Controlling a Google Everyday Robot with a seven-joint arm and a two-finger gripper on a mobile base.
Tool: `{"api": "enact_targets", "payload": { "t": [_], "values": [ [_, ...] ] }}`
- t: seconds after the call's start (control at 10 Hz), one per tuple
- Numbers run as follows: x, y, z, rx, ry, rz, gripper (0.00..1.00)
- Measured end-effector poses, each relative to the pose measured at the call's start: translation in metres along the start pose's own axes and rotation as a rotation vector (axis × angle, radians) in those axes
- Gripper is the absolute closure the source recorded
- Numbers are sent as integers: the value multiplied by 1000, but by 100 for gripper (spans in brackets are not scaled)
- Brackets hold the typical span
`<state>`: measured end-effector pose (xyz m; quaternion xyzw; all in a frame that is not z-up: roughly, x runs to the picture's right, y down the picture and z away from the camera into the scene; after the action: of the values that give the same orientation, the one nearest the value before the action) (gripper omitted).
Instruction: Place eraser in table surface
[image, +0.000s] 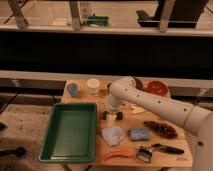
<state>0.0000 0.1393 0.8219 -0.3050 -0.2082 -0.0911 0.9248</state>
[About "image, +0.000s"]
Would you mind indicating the small wooden table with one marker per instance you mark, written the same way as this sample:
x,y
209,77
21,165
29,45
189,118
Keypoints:
x,y
130,120

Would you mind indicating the brown grape bunch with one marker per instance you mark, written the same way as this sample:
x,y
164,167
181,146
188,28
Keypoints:
x,y
162,129

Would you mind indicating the blue sponge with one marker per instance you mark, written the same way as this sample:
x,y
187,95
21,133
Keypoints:
x,y
137,134

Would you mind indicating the light blue cloth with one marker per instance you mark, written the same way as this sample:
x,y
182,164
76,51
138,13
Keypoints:
x,y
112,135

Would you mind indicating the dark maroon bowl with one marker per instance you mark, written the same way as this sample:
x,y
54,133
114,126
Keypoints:
x,y
139,84

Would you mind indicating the green bin in background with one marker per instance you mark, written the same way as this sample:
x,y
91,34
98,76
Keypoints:
x,y
97,20

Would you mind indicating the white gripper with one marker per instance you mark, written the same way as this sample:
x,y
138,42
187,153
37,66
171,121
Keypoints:
x,y
112,104

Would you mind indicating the blue plastic cup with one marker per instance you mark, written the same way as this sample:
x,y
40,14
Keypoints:
x,y
72,89

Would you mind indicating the green plastic tray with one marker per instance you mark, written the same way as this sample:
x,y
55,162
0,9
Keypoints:
x,y
70,136

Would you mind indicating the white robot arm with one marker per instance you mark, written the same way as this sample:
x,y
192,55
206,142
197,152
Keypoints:
x,y
194,119

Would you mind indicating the white plastic cup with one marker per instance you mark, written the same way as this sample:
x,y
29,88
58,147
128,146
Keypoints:
x,y
93,85

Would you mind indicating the black handled brush tool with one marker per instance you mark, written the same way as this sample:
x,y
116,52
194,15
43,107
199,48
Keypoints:
x,y
145,153

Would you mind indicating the yellow banana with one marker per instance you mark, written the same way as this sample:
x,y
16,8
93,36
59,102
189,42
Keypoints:
x,y
136,109

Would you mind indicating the red chili pepper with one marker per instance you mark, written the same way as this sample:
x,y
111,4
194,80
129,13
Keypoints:
x,y
123,153

